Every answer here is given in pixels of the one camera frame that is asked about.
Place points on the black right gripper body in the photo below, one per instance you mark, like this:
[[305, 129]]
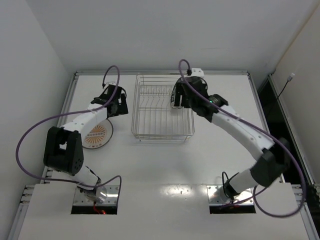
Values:
[[180, 91]]

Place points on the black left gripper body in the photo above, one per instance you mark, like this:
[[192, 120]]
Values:
[[119, 105]]

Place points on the dark green rimmed plate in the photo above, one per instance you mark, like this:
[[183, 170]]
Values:
[[176, 97]]

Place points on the orange sunburst plate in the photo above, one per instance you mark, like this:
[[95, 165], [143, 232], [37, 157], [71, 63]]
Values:
[[99, 136]]

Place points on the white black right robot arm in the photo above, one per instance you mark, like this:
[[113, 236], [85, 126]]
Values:
[[271, 159]]

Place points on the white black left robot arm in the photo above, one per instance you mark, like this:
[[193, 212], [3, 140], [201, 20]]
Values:
[[64, 145]]

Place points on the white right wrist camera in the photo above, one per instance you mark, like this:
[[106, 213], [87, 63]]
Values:
[[197, 72]]

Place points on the steel wire dish rack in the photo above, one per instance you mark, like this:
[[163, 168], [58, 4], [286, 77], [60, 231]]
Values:
[[154, 118]]

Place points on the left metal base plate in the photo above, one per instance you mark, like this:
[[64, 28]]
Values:
[[104, 196]]

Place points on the metal base plate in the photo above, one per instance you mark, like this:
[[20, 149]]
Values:
[[216, 197], [104, 196]]

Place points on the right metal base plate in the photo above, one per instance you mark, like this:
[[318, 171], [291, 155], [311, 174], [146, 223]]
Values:
[[216, 197]]

